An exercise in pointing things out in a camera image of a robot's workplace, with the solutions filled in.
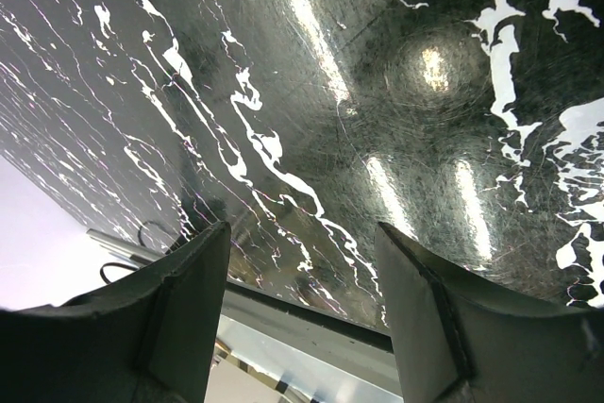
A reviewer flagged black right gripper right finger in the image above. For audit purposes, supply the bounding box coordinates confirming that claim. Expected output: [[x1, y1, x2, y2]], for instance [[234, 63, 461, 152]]
[[375, 222, 603, 402]]

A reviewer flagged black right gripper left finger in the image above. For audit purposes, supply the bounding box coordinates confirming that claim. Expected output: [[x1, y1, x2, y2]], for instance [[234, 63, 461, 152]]
[[1, 222, 231, 402]]

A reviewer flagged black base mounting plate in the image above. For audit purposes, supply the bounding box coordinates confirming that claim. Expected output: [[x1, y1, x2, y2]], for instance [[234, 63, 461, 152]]
[[222, 281, 402, 400]]

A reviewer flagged aluminium frame rail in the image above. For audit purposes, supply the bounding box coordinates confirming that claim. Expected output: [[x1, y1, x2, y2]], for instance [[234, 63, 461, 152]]
[[87, 229, 164, 267]]

